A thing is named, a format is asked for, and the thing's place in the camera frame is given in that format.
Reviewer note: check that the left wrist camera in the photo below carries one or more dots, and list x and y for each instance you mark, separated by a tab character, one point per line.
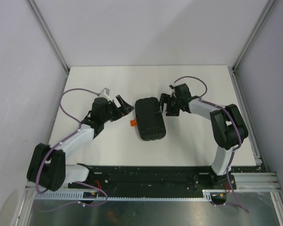
104	93

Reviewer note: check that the left aluminium frame post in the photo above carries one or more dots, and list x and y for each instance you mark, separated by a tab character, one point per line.
47	33

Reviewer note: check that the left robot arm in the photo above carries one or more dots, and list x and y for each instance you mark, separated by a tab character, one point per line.
48	166

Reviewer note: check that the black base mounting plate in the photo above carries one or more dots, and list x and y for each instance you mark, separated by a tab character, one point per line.
150	180

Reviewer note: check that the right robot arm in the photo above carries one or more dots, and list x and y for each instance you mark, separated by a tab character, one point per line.
228	126

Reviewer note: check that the right aluminium frame post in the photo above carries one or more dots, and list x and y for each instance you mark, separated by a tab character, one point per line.
262	19

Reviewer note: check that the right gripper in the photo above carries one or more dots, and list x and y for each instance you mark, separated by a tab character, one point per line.
166	99

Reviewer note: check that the aluminium frame post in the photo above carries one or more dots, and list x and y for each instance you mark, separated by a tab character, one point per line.
47	33
262	19

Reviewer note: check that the black plastic tool case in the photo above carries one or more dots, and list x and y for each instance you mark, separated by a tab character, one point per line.
150	122

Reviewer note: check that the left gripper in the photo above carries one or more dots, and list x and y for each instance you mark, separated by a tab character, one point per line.
126	108

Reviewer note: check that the grey slotted cable duct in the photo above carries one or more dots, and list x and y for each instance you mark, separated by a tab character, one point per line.
191	196

